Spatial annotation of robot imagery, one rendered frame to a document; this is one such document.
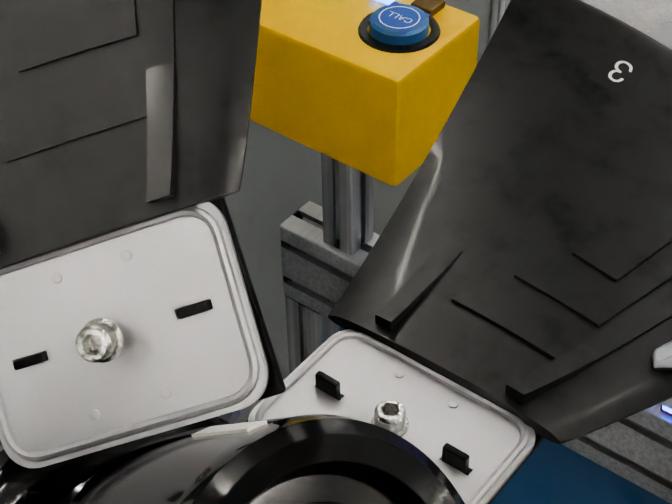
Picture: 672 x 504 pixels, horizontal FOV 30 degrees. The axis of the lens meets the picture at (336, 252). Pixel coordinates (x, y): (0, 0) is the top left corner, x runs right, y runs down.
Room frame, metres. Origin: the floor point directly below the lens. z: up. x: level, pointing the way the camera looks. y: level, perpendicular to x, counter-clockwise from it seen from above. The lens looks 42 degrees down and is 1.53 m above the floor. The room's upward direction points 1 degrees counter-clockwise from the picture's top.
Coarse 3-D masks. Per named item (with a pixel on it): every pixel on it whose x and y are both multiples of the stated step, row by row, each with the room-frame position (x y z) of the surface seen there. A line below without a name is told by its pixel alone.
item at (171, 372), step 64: (64, 256) 0.29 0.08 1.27; (128, 256) 0.28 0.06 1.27; (192, 256) 0.28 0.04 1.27; (0, 320) 0.28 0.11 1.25; (64, 320) 0.28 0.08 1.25; (128, 320) 0.27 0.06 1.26; (192, 320) 0.27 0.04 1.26; (0, 384) 0.27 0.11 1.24; (64, 384) 0.26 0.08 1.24; (128, 384) 0.26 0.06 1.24; (192, 384) 0.26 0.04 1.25; (256, 384) 0.25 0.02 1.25; (64, 448) 0.25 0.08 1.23
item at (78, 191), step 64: (0, 0) 0.34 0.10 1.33; (64, 0) 0.34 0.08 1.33; (128, 0) 0.34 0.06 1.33; (192, 0) 0.34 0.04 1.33; (256, 0) 0.34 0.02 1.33; (0, 64) 0.33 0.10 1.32; (64, 64) 0.32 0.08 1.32; (128, 64) 0.32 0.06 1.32; (192, 64) 0.32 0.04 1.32; (0, 128) 0.31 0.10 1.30; (64, 128) 0.31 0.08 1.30; (128, 128) 0.31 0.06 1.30; (192, 128) 0.31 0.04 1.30; (0, 192) 0.30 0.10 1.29; (64, 192) 0.30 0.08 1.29; (128, 192) 0.29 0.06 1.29; (192, 192) 0.29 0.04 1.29; (0, 256) 0.29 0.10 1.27
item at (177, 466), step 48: (192, 432) 0.24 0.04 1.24; (288, 432) 0.22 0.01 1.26; (336, 432) 0.23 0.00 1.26; (384, 432) 0.23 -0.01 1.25; (0, 480) 0.25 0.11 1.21; (48, 480) 0.26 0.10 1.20; (96, 480) 0.23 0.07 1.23; (144, 480) 0.22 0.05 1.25; (192, 480) 0.20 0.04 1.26; (240, 480) 0.20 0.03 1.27; (288, 480) 0.22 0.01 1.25; (336, 480) 0.22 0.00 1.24; (384, 480) 0.22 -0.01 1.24; (432, 480) 0.23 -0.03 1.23
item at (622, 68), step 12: (612, 48) 0.50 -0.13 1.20; (612, 60) 0.49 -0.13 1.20; (624, 60) 0.49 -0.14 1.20; (636, 60) 0.49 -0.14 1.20; (600, 72) 0.48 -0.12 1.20; (612, 72) 0.48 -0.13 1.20; (624, 72) 0.48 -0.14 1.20; (636, 72) 0.49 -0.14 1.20; (612, 84) 0.48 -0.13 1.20; (624, 84) 0.48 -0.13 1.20; (636, 84) 0.48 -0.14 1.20; (624, 96) 0.47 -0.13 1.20
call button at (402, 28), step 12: (384, 12) 0.73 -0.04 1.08; (396, 12) 0.73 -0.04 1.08; (408, 12) 0.73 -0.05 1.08; (420, 12) 0.73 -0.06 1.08; (372, 24) 0.72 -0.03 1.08; (384, 24) 0.72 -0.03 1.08; (396, 24) 0.72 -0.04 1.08; (408, 24) 0.72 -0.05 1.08; (420, 24) 0.72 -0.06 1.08; (372, 36) 0.72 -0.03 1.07; (384, 36) 0.71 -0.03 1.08; (396, 36) 0.71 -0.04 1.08; (408, 36) 0.71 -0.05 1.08; (420, 36) 0.71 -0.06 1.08
